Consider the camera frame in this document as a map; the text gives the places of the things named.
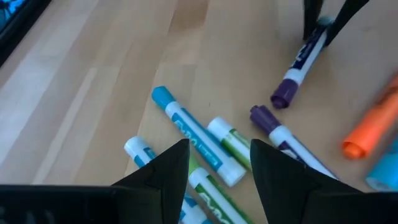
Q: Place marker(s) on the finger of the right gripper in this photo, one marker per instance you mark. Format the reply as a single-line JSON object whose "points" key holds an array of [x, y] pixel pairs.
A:
{"points": [[312, 18], [345, 18]]}

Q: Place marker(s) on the green Expo dry-erase marker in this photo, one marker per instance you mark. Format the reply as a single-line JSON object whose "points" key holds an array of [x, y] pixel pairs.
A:
{"points": [[228, 138], [214, 196]]}

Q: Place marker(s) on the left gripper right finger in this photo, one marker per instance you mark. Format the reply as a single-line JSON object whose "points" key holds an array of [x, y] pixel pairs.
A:
{"points": [[286, 193]]}

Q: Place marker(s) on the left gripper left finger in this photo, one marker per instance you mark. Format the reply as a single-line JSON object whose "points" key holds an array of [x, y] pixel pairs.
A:
{"points": [[161, 186]]}

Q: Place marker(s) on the purple Expo dry-erase marker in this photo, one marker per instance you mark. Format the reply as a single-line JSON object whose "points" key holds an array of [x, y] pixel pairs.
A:
{"points": [[295, 71], [280, 133]]}

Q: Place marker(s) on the blue Expo dry-erase marker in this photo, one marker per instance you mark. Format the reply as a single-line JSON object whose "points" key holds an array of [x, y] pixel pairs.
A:
{"points": [[192, 137], [138, 149]]}

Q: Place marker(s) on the light-blue highlighter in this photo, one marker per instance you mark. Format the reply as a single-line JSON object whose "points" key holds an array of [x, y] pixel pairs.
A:
{"points": [[385, 172]]}

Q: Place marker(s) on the orange highlighter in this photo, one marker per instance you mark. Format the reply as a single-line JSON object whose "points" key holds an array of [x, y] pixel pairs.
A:
{"points": [[370, 127]]}

